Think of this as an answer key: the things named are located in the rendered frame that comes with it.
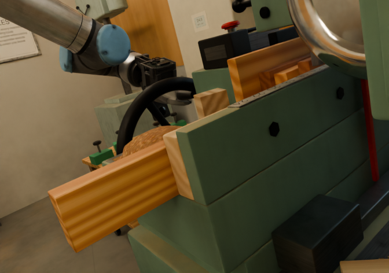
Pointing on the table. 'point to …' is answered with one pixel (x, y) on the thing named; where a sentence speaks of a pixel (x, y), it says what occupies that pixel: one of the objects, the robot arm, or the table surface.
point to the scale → (278, 87)
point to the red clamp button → (230, 25)
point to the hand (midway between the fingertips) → (187, 103)
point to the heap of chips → (146, 140)
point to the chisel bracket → (269, 5)
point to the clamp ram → (282, 35)
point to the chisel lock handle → (241, 4)
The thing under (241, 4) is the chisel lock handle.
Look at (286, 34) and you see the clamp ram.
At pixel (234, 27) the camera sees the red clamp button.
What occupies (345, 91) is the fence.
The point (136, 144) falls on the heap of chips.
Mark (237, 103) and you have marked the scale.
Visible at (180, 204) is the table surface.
